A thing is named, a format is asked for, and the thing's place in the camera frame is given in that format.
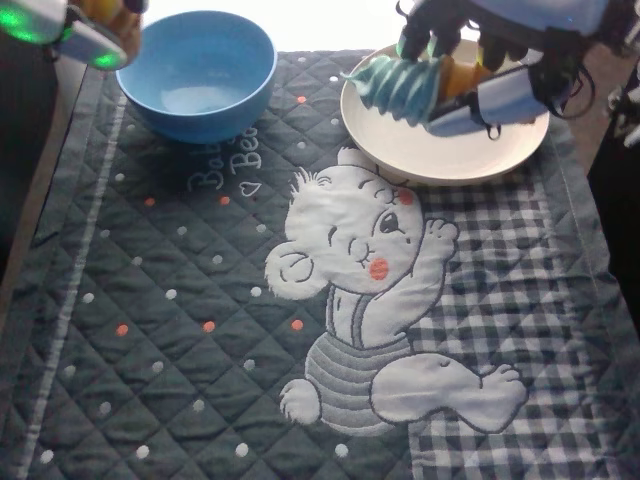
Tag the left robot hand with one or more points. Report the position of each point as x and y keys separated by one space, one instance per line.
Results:
x=85 y=45

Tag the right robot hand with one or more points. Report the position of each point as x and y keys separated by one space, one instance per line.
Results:
x=500 y=97

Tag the toy cupcake with fruit topping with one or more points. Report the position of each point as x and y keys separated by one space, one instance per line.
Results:
x=117 y=20

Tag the toy ice cream cone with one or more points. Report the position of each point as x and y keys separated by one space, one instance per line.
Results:
x=400 y=85

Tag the white round plate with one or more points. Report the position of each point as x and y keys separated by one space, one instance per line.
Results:
x=450 y=155

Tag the blue plastic bowl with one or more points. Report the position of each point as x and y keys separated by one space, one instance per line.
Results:
x=200 y=75

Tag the grey quilt with printed bear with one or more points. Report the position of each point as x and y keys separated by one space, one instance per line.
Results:
x=200 y=380

